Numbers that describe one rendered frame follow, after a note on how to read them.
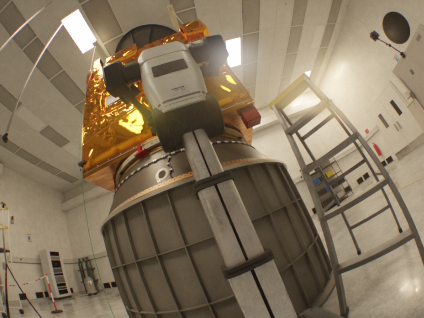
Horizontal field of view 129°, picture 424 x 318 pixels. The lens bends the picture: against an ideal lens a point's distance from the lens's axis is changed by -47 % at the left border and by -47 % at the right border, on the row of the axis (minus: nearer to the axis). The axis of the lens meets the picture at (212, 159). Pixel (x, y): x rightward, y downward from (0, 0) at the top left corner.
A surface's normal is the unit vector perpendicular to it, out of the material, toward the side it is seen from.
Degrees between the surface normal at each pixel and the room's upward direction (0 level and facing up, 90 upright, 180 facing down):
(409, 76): 90
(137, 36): 128
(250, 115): 90
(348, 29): 90
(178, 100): 90
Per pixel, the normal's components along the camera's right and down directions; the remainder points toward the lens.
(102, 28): 0.36, 0.84
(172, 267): -0.22, -0.35
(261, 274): 0.00, -0.44
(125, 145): 0.18, 0.31
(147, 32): -0.13, 0.40
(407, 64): -0.92, 0.38
